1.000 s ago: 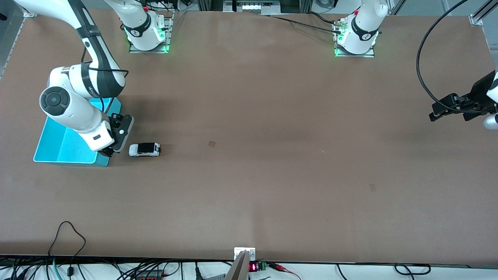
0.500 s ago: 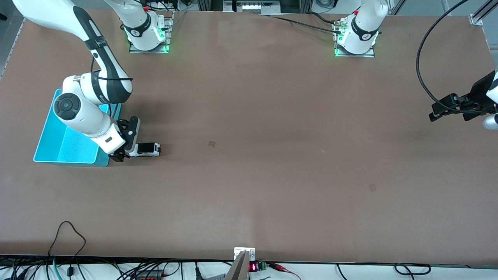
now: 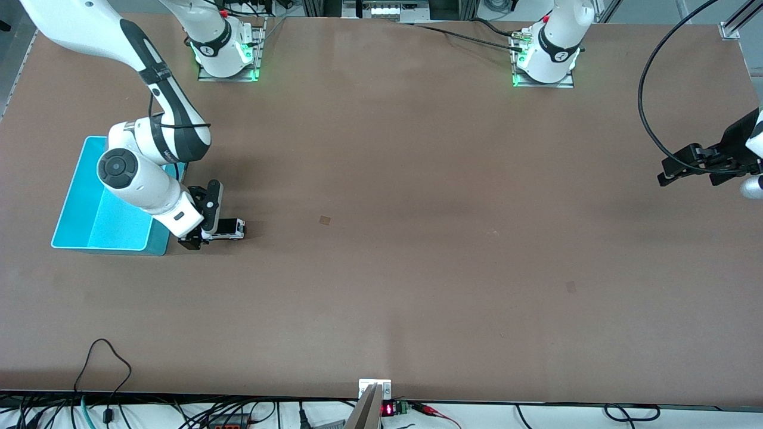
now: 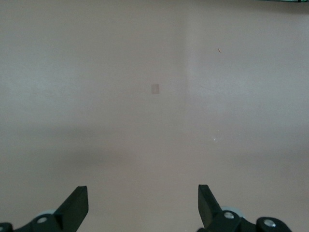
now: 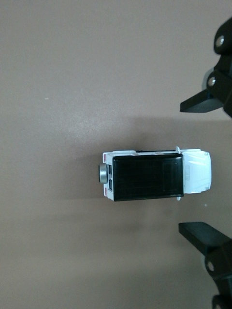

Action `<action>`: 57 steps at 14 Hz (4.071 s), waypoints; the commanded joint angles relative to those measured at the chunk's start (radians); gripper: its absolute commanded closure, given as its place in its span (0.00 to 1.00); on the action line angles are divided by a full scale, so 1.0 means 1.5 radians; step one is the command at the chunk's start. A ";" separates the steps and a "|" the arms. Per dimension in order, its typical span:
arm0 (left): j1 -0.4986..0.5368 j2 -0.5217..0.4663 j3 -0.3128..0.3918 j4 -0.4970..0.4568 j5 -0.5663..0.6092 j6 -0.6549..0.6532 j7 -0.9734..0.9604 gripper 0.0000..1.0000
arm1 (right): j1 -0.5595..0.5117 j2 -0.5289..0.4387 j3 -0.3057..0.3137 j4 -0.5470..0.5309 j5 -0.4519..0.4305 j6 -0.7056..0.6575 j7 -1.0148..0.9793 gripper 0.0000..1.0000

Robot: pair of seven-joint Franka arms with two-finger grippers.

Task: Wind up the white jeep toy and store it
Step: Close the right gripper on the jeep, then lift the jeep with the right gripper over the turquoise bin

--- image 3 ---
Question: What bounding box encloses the white toy pickup truck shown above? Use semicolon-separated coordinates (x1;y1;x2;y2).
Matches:
201;218;247;241

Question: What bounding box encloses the teal plastic storage bin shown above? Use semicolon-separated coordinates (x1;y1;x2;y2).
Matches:
51;136;187;257

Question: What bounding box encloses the aluminium extrusion beam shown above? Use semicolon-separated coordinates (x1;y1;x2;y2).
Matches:
724;0;763;33

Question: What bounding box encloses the grey aluminium mounting bar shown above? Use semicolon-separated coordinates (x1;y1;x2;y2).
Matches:
345;383;383;429

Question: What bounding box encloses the white lit equipment box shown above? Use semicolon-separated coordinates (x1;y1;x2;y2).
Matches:
343;0;431;21

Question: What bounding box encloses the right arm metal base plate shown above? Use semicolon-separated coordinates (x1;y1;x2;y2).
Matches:
198;18;266;82

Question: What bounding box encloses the thin black looped cable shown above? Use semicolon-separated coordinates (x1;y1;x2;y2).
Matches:
73;338;133;425

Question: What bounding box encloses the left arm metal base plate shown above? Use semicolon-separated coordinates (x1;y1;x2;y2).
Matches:
511;57;576;89

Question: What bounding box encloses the black cable bundle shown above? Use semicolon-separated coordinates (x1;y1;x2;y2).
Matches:
0;393;281;429

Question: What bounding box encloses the thick black table cable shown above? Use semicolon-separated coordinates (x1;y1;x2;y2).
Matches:
471;18;520;39

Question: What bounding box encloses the small metal table bracket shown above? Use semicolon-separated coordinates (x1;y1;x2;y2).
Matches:
358;378;393;401

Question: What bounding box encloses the thin black table cable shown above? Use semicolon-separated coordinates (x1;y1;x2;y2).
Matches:
396;21;526;52

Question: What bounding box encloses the black coiled cable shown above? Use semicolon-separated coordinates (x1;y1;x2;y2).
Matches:
603;403;661;422

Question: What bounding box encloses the red clip wire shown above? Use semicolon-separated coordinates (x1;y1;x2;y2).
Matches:
410;403;461;429

